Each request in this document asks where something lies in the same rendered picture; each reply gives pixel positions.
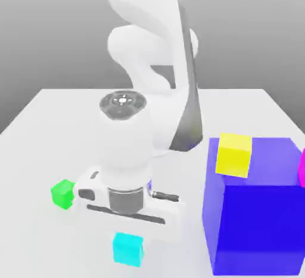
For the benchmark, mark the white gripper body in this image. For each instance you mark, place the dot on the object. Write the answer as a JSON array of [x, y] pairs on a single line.
[[164, 230]]

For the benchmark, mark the small cyan cube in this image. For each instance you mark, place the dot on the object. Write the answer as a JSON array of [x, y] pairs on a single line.
[[127, 249]]

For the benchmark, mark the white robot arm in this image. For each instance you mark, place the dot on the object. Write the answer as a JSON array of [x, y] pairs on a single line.
[[143, 51]]

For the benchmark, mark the small yellow cube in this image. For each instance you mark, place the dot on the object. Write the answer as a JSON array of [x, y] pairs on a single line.
[[233, 155]]

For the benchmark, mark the small green cube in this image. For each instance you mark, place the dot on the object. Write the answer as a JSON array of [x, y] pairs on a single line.
[[62, 194]]

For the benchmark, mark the small magenta cube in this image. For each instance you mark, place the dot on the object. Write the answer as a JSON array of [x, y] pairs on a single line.
[[302, 168]]

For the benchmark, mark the large blue box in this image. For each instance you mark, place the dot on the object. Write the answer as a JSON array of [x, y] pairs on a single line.
[[257, 225]]

